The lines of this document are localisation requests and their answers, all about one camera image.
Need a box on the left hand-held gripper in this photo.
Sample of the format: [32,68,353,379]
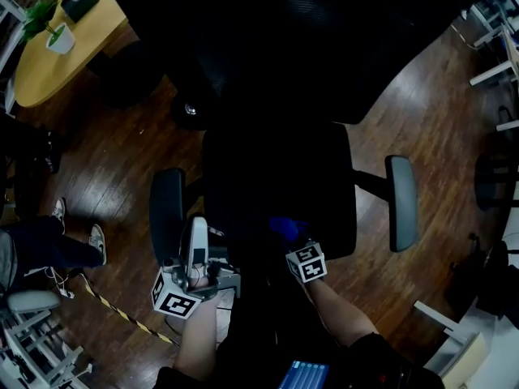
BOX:
[152,216,240,320]

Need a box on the round wooden table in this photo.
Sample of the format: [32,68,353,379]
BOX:
[14,0,167,111]

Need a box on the black chair armrest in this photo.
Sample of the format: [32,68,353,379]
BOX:
[352,155,419,254]
[148,168,187,265]

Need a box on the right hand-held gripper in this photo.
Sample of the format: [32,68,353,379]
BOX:
[285,233,328,284]

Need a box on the black yellow striped floor tape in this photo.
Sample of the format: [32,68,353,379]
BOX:
[79,272,182,348]

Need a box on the person's right forearm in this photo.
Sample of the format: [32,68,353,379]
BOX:
[302,277,381,350]

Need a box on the black side chair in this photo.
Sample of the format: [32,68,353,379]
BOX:
[474,152,519,212]

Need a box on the black backpack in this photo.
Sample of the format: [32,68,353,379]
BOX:
[448,233,519,319]

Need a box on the white desk wooden top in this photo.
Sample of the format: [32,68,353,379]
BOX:
[461,10,519,88]

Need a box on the white metal rack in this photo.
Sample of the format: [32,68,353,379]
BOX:
[0,310,94,389]

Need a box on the person's left forearm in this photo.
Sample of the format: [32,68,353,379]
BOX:
[173,296,223,383]

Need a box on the white shelf unit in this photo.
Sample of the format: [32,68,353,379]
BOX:
[0,0,26,115]

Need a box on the black office chair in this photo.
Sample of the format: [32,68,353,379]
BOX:
[117,0,479,127]

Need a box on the black office chair seat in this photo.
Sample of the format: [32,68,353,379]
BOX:
[201,122,358,261]

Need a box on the blue screen device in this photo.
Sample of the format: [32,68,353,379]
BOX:
[277,359,332,389]

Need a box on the black tissue box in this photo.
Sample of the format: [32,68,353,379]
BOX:
[60,0,101,24]

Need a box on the person's torso black clothing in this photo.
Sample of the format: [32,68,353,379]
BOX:
[156,273,447,389]

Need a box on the green plant in white pot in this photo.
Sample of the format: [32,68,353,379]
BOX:
[22,0,77,55]

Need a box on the white power strip with cables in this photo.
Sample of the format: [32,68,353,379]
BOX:
[43,265,76,300]

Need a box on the blue cloth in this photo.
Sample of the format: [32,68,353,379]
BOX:
[268,216,311,245]

